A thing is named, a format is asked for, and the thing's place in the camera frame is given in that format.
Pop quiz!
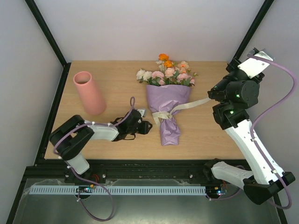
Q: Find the cream ribbon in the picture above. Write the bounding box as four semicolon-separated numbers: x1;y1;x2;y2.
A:
152;98;210;127

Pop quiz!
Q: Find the purple flower bouquet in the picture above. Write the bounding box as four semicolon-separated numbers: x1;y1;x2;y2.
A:
136;53;198;146

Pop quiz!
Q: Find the pink cylindrical vase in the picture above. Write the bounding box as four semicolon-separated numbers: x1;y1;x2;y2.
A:
73;71;107;116

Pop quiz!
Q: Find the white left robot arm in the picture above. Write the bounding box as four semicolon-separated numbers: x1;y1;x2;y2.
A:
49;109;152;175

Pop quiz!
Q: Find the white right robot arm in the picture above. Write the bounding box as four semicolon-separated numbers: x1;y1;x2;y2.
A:
204;51;295;205

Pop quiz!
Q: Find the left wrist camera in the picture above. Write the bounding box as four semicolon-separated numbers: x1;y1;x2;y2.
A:
137;108;147;117

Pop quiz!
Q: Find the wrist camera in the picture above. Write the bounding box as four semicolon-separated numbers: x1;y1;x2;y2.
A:
237;48;275;79
137;108;147;117

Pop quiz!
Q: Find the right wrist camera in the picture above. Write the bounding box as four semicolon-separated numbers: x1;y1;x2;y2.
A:
237;48;275;79

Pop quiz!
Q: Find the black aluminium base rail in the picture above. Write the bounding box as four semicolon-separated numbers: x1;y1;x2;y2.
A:
22;159;223;185

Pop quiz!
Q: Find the white slotted cable duct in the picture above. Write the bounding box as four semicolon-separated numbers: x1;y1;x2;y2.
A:
29;185;206;196

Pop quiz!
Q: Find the right black frame post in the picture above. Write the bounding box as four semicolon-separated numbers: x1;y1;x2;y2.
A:
226;0;274;71

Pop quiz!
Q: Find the black frame post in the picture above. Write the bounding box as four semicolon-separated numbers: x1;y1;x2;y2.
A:
24;0;71;68
226;0;274;71

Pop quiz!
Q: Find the left black frame post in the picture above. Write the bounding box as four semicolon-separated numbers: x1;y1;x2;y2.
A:
24;0;71;68

